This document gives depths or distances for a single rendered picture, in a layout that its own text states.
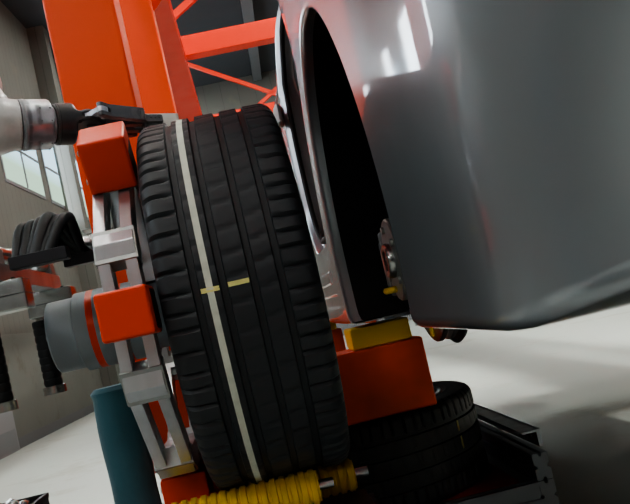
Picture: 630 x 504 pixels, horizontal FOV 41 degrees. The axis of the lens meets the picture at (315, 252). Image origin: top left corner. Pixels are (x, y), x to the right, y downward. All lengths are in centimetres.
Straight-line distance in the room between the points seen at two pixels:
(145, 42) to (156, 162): 279
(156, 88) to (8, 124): 253
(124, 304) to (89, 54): 97
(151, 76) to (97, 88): 202
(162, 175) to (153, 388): 32
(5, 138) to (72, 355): 39
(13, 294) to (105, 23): 87
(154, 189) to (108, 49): 81
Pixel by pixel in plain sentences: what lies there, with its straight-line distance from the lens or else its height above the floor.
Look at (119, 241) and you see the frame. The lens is 130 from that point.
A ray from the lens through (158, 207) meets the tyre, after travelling 127.
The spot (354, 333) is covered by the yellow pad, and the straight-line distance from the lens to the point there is 196.
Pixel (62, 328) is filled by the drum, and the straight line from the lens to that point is 152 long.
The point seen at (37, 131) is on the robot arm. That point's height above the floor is 120.
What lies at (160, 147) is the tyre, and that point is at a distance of 137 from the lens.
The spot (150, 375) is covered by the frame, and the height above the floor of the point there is 76.
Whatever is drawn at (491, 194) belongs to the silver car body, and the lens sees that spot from 70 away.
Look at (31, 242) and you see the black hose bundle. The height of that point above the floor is 100.
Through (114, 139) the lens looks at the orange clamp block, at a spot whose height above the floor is 112.
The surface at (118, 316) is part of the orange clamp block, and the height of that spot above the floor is 85.
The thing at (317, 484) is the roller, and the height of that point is 52.
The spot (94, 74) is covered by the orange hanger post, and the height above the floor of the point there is 143.
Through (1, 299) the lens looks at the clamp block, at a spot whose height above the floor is 92.
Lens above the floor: 80
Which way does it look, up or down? 4 degrees up
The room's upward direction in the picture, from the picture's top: 13 degrees counter-clockwise
